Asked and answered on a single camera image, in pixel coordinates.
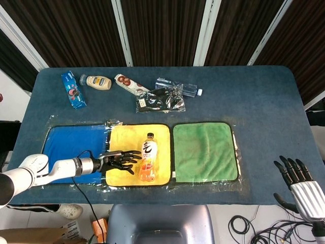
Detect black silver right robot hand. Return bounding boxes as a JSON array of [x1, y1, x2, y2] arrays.
[[273, 155, 319, 226]]

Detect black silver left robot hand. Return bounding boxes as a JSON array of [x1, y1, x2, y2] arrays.
[[95, 149, 143, 175]]

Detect orange drink bottle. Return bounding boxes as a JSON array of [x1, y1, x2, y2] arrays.
[[138, 132, 160, 182]]

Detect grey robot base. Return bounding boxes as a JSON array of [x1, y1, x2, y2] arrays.
[[105, 204, 216, 244]]

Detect cream mayonnaise bottle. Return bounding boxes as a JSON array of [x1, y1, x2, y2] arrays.
[[79, 74, 112, 90]]

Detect clear water bottle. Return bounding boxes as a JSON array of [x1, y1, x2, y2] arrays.
[[155, 77, 204, 98]]

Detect yellow cloth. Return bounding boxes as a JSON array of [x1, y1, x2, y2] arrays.
[[105, 123, 171, 188]]

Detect blue cloth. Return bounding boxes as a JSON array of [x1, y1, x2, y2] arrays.
[[42, 124, 112, 186]]

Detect white shoe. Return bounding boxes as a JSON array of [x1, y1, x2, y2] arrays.
[[54, 203, 84, 220]]

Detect orange block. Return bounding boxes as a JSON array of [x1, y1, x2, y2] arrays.
[[91, 219, 109, 238]]

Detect black item in plastic bag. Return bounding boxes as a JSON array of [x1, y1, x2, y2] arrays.
[[135, 85, 186, 114]]

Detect white printed carton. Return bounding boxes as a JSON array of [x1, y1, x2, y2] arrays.
[[60, 220, 82, 240]]

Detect white red carton box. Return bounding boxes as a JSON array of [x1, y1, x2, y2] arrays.
[[113, 74, 152, 95]]

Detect blue cookie pack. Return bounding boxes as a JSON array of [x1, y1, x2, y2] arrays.
[[61, 71, 88, 110]]

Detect transparent plastic sheet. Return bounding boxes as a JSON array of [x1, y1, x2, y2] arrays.
[[45, 114, 244, 196]]

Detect green cloth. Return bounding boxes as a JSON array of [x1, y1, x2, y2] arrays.
[[172, 121, 241, 183]]

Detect black striped trouser leg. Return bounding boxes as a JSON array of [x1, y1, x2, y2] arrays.
[[6, 203, 61, 214]]

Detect brown cardboard box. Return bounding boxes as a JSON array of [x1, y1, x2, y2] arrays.
[[0, 227, 87, 244]]

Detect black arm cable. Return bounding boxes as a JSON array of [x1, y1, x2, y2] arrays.
[[72, 149, 106, 244]]

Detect tangled black cable bundle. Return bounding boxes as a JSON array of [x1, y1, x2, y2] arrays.
[[250, 220, 317, 244]]

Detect coiled black cable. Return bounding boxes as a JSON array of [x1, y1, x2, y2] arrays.
[[227, 215, 257, 240]]

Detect white partition post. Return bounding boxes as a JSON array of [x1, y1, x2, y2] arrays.
[[0, 12, 49, 72], [111, 0, 134, 68], [193, 0, 222, 67], [247, 0, 293, 66]]

